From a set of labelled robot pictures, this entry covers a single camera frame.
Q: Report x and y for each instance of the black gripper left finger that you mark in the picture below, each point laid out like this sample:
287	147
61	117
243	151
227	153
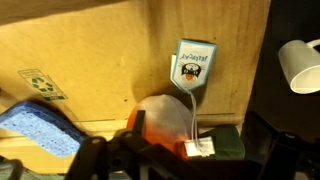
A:
106	156

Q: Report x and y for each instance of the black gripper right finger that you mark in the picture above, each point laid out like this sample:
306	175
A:
280	156

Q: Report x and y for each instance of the blue sponge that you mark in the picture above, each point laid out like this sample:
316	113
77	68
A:
40	128

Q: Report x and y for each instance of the large cardboard box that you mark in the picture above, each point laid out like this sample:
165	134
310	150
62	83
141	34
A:
100	50

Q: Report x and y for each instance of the white mug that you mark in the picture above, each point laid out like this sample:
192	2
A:
301	66

